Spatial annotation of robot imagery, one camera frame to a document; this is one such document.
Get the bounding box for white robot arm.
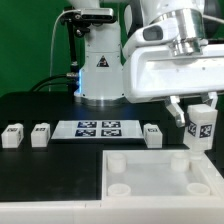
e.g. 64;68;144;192
68;0;224;126

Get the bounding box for black camera on stand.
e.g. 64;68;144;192
60;8;116;38

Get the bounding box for white square tabletop tray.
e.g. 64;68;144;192
101;148;224;201

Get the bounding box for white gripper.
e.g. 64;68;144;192
123;25;224;128

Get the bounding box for white camera cable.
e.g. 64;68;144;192
49;9;83;93

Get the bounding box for white sheet with markers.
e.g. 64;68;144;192
52;120;143;140

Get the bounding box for white front barrier rail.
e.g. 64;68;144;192
0;196;224;224

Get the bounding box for black cables at base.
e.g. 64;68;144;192
29;72;81;93

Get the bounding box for black camera stand pole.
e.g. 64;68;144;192
67;21;79;90

